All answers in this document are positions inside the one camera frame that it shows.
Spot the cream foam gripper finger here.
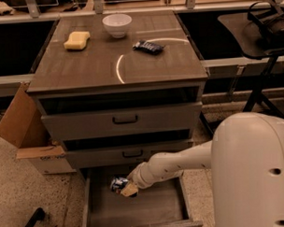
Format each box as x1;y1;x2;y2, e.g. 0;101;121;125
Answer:
121;182;138;197

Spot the blue pepsi can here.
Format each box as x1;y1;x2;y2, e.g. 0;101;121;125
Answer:
110;176;129;193

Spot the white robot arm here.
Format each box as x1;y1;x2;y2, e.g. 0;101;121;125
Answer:
127;112;284;227

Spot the grey middle drawer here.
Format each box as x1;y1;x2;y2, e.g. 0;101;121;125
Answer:
64;129;192;169

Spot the grey open bottom drawer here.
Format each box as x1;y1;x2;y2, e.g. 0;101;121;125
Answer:
82;164;203;227

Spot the grey top drawer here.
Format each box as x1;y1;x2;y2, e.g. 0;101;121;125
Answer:
42;87;202;141

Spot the grey drawer cabinet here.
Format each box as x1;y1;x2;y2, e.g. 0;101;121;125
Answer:
23;9;212;175

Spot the black bar on floor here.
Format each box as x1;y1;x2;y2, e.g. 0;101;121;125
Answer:
24;207;46;227

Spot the open cardboard box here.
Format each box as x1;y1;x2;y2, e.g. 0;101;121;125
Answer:
0;83;75;175

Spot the dark blue snack packet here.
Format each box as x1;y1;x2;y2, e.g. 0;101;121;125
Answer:
133;39;164;55

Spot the yellow sponge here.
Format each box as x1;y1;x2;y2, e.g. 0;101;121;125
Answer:
64;31;90;50

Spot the white ceramic bowl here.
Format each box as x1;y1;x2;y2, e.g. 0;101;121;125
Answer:
102;13;132;38

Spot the black side table stand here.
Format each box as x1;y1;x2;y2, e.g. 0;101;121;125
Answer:
195;10;284;139

